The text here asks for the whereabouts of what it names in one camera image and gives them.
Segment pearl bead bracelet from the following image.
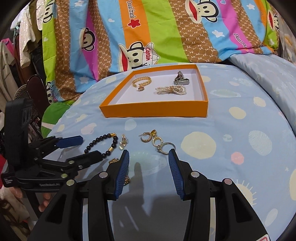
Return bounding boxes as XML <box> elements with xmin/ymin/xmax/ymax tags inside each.
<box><xmin>155</xmin><ymin>85</ymin><xmax>187</xmax><ymax>96</ymax></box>

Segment orange jewelry box tray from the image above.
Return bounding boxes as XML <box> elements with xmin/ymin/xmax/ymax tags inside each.
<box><xmin>99</xmin><ymin>64</ymin><xmax>209</xmax><ymax>118</ymax></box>

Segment hanging clothes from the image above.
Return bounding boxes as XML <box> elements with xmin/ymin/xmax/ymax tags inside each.
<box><xmin>1</xmin><ymin>1</ymin><xmax>46</xmax><ymax>112</ymax></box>

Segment gold hoop earring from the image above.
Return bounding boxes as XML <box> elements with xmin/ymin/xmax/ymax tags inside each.
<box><xmin>139</xmin><ymin>130</ymin><xmax>157</xmax><ymax>143</ymax></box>

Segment black bead bracelet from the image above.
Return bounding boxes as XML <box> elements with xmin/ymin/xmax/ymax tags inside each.
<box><xmin>84</xmin><ymin>133</ymin><xmax>119</xmax><ymax>159</ymax></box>

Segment colourful monkey print duvet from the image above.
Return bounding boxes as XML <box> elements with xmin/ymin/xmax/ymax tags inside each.
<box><xmin>42</xmin><ymin>0</ymin><xmax>279</xmax><ymax>103</ymax></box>

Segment gold ring cluster earring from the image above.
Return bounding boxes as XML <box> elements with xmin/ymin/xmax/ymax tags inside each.
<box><xmin>152</xmin><ymin>137</ymin><xmax>176</xmax><ymax>155</ymax></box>

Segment light blue planet blanket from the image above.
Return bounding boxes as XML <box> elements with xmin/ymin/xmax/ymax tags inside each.
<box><xmin>51</xmin><ymin>54</ymin><xmax>295</xmax><ymax>240</ymax></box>

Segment left hand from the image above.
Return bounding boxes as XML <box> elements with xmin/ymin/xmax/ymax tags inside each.
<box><xmin>9</xmin><ymin>187</ymin><xmax>53</xmax><ymax>212</ymax></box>

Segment gold chain bangle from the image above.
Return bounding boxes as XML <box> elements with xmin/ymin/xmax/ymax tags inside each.
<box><xmin>132</xmin><ymin>76</ymin><xmax>152</xmax><ymax>91</ymax></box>

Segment green cushion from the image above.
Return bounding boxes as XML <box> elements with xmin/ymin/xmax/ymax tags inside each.
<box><xmin>41</xmin><ymin>101</ymin><xmax>74</xmax><ymax>138</ymax></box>

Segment gold shell drop earring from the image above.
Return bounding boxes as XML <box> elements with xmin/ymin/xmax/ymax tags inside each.
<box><xmin>119</xmin><ymin>134</ymin><xmax>128</xmax><ymax>150</ymax></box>

